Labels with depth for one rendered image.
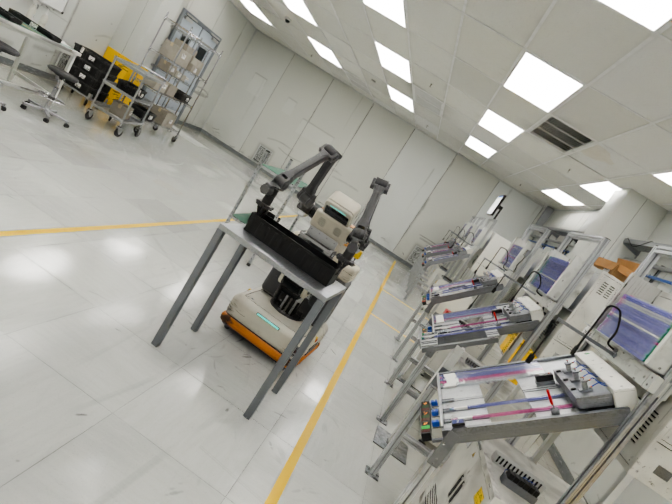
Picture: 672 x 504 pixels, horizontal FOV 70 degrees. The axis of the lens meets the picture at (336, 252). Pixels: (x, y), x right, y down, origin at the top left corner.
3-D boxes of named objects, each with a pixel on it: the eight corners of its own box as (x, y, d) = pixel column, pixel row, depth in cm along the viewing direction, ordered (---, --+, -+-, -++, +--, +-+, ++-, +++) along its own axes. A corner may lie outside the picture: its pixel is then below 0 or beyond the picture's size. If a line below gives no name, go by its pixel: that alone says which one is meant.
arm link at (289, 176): (338, 159, 291) (326, 147, 294) (340, 153, 286) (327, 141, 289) (283, 193, 273) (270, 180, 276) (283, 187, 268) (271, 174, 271)
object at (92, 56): (50, 84, 733) (71, 40, 720) (70, 91, 778) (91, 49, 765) (85, 107, 730) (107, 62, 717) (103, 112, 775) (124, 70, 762)
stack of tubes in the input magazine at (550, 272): (546, 294, 326) (570, 261, 321) (530, 283, 375) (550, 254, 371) (562, 304, 324) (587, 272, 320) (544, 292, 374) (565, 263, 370)
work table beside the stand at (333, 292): (193, 327, 313) (254, 223, 299) (278, 392, 300) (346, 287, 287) (150, 343, 269) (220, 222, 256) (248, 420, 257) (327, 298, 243)
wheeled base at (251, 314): (254, 305, 398) (270, 280, 393) (316, 350, 386) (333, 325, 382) (215, 320, 332) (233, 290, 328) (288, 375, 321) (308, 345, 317)
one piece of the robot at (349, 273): (263, 296, 387) (317, 208, 373) (318, 335, 377) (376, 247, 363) (246, 302, 355) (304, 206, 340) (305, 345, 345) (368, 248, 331)
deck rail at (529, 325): (435, 345, 338) (433, 337, 338) (435, 344, 340) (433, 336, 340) (540, 329, 325) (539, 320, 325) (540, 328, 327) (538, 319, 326)
